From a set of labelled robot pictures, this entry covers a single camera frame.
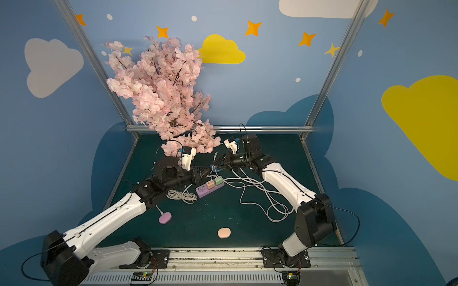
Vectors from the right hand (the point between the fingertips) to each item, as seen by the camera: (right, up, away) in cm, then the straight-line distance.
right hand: (215, 162), depth 75 cm
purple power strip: (-8, -16, +18) cm, 26 cm away
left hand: (-2, -2, -2) cm, 3 cm away
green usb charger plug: (0, -10, +17) cm, 20 cm away
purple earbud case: (-26, -28, +10) cm, 39 cm away
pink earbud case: (+4, -33, +6) cm, 33 cm away
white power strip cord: (+19, -17, +21) cm, 33 cm away
